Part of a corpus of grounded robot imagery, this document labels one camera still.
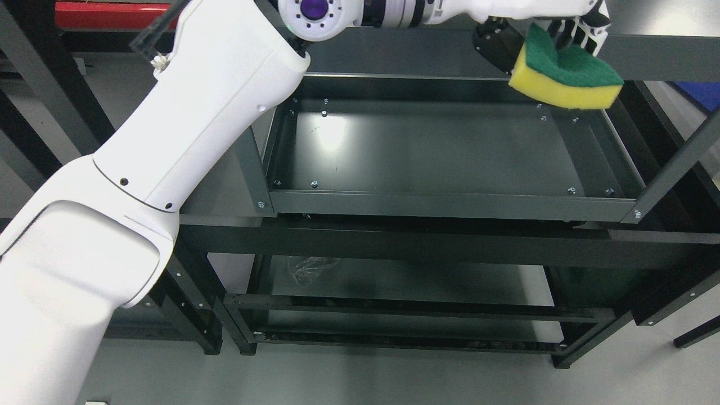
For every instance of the blue plastic crate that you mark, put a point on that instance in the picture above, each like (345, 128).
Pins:
(703, 94)

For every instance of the dark metal shelf rack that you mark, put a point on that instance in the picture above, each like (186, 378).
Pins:
(407, 197)

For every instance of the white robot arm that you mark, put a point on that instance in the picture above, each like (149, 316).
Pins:
(97, 235)

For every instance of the red bin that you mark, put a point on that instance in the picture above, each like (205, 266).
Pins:
(107, 16)

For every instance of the green yellow sponge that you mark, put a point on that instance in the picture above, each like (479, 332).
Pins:
(569, 78)

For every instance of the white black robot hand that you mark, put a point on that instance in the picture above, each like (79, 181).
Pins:
(584, 23)

